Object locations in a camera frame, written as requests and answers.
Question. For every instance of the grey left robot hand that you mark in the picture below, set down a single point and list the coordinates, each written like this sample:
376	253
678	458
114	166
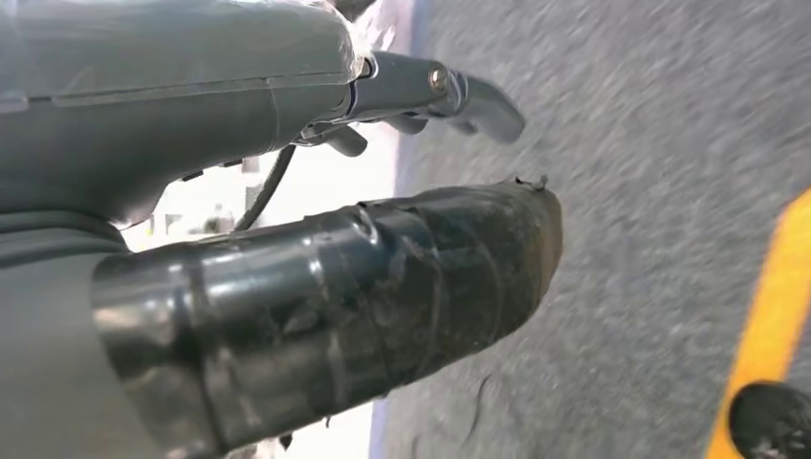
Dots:
158	95

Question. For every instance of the yellow tape floor rectangle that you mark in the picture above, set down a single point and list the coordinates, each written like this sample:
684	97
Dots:
773	304

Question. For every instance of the black robot foot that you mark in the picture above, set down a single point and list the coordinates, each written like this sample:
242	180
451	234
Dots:
773	421

